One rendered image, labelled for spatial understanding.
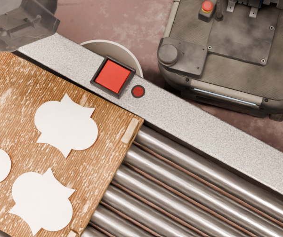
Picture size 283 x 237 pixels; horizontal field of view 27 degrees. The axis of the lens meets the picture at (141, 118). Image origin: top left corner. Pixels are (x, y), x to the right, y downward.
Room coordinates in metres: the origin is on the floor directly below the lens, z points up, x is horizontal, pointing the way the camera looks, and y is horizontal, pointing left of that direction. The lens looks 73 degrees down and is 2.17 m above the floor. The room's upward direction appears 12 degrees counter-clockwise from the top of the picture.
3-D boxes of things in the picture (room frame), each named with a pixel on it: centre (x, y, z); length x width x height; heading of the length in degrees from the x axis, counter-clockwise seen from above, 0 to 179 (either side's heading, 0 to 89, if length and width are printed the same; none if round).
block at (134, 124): (0.34, 0.03, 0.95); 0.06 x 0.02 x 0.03; 141
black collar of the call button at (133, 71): (0.48, 0.04, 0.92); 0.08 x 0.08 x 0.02; 49
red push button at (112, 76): (0.48, 0.04, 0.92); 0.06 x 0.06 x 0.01; 49
